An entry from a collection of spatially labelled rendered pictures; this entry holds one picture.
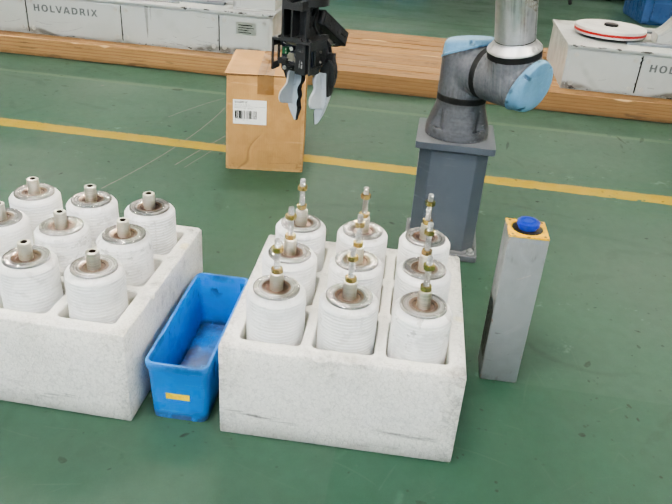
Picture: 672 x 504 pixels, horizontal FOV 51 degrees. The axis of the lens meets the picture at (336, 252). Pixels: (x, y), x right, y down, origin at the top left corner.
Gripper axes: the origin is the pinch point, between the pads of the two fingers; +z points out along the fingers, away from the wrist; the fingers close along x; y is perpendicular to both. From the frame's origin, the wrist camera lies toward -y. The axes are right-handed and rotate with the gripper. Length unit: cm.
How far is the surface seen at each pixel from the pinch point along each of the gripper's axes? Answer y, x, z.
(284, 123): -73, -45, 31
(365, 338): 20.9, 22.7, 27.0
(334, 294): 19.8, 16.3, 21.4
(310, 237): 3.2, 3.4, 22.3
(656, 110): -206, 56, 41
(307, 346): 25.3, 14.7, 28.8
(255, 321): 27.2, 6.2, 25.9
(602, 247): -76, 52, 46
